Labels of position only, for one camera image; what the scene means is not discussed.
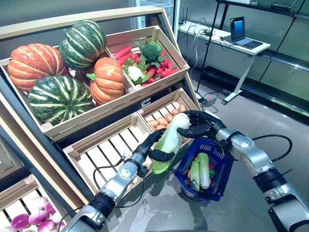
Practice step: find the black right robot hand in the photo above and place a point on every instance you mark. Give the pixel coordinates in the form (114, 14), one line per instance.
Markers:
(207, 123)

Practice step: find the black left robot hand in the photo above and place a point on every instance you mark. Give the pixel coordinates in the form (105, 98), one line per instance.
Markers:
(159, 155)

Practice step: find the green white napa cabbage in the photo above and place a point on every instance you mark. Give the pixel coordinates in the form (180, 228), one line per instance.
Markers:
(204, 169)
(171, 137)
(194, 176)

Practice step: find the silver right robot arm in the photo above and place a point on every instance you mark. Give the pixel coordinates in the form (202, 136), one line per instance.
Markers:
(253, 154)

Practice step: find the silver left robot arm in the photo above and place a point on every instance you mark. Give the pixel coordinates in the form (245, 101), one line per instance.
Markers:
(120, 178)

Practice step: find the blue plastic shopping basket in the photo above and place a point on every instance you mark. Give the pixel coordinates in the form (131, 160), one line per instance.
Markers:
(225, 178)

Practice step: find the grey box with red label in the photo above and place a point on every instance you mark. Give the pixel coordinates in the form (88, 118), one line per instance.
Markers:
(210, 99)

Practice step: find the black power adapter brick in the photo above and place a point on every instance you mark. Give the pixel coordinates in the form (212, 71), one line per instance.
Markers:
(200, 97)

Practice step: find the tan plastic potato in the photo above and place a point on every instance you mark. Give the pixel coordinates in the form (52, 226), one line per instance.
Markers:
(152, 123)
(174, 111)
(168, 117)
(182, 108)
(161, 120)

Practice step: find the wooden potato crate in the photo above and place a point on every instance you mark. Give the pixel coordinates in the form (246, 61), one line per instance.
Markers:
(186, 99)

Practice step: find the small red pepper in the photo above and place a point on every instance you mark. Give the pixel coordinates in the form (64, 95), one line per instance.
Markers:
(212, 166)

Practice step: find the green bell pepper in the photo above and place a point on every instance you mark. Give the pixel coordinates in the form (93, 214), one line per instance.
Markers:
(212, 173)

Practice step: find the wooden cabbage crate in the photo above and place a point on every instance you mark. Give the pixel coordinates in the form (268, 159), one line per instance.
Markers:
(108, 152)

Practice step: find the clear price tag holder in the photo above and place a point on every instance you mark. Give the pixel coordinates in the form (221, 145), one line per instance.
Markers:
(146, 102)

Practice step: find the red plastic carrot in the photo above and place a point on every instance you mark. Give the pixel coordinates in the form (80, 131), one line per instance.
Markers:
(169, 72)
(123, 52)
(152, 70)
(126, 58)

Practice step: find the white office desk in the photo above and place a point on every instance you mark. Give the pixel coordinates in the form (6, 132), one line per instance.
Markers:
(217, 58)

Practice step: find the black tripod pole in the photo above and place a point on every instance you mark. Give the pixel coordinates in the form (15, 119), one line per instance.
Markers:
(207, 48)

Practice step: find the wooden pumpkin crate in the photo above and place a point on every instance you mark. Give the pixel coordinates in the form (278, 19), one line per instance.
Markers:
(84, 117)

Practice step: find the wooden carrot crate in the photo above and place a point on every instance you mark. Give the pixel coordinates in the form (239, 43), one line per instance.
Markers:
(170, 47)

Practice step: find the white cauliflower with leaves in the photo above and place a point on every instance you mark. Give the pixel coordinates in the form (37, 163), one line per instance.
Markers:
(134, 72)

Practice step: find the orange pumpkin with green stem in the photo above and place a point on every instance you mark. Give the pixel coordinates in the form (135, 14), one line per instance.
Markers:
(108, 79)

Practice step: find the green broccoli head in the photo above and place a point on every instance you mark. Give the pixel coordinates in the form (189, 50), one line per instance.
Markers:
(150, 50)

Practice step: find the grey open laptop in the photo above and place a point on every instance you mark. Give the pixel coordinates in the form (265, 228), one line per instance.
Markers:
(237, 27)

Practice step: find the black router with antennas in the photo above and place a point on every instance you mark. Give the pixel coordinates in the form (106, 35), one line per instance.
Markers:
(182, 22)

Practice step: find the green striped pumpkin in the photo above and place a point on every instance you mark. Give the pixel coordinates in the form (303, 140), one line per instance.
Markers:
(58, 99)
(84, 43)

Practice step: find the purple white turnip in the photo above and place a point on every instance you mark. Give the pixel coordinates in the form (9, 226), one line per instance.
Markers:
(37, 217)
(20, 221)
(39, 200)
(46, 226)
(49, 207)

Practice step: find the small black elongated device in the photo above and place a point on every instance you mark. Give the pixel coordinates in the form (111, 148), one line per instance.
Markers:
(280, 6)

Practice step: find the wooden turnip crate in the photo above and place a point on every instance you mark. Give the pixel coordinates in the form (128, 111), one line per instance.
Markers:
(17, 193)

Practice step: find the large orange ribbed pumpkin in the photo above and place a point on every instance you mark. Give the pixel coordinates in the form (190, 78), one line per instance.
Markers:
(33, 62)

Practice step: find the wooden vegetable display stand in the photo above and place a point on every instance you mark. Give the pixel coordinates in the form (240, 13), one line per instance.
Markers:
(72, 23)

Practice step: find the white frame glass door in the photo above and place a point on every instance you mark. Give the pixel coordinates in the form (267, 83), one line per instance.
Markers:
(154, 12)

